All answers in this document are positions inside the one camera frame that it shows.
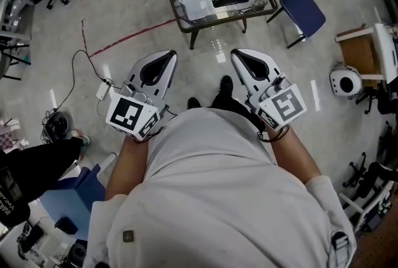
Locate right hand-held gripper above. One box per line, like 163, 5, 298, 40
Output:
230, 49, 308, 131

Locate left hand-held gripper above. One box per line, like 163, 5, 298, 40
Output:
105, 49, 179, 141

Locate person's right forearm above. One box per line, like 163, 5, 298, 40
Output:
267, 126, 321, 183

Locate person's left forearm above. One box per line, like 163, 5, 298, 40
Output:
104, 136, 150, 201

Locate person's right black shoe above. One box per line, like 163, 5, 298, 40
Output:
220, 75, 234, 93

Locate person's black trousers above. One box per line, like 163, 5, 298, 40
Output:
211, 89, 259, 124

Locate white power strip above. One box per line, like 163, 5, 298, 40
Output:
96, 76, 113, 101

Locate dark wicker coffee table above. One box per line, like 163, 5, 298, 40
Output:
157, 0, 279, 50

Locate blue chair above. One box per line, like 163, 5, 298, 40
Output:
266, 0, 326, 49

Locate white tube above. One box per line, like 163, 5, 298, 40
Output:
102, 152, 116, 168

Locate wooden cabinet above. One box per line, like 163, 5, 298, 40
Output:
335, 23, 385, 89

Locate black round floor device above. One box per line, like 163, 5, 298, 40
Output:
40, 108, 74, 142

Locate white desk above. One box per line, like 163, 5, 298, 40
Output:
374, 22, 398, 84

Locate black chair base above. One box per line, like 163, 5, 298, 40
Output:
356, 86, 398, 115

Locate person's white shirt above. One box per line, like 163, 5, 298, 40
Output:
83, 107, 357, 268

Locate blue stool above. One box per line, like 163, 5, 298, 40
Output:
40, 164, 106, 235

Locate black folded stand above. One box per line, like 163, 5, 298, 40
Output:
340, 153, 398, 199

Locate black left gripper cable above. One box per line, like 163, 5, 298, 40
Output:
133, 125, 169, 145

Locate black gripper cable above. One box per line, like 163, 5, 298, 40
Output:
133, 125, 169, 145
256, 125, 290, 143

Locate white coiled cable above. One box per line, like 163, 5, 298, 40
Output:
95, 98, 109, 117

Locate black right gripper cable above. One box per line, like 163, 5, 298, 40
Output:
256, 125, 290, 143

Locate black floor cable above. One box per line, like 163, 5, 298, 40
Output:
57, 49, 122, 112

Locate grey shoulder strap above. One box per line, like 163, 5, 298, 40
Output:
331, 231, 351, 268

